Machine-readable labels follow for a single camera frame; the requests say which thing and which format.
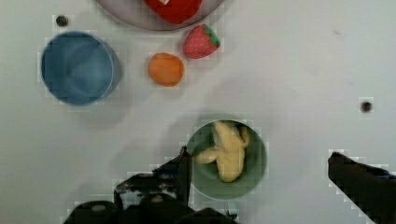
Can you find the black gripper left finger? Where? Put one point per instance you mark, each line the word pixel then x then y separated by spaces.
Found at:
pixel 159 197

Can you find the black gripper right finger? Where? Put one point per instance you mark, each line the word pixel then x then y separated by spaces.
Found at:
pixel 372 189

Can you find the peeled toy banana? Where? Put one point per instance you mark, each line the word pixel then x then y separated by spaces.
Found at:
pixel 229 152

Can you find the green mug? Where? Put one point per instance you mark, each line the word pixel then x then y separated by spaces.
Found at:
pixel 205 177

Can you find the orange toy fruit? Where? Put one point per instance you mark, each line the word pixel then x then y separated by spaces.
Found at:
pixel 166 69

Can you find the blue bowl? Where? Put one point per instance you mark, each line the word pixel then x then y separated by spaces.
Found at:
pixel 79 69

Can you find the red toy strawberry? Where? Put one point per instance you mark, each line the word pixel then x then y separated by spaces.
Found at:
pixel 200 42

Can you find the red ketchup bottle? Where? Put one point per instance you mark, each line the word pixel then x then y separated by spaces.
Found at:
pixel 174 11

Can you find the grey round plate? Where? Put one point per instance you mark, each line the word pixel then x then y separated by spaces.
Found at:
pixel 137 14

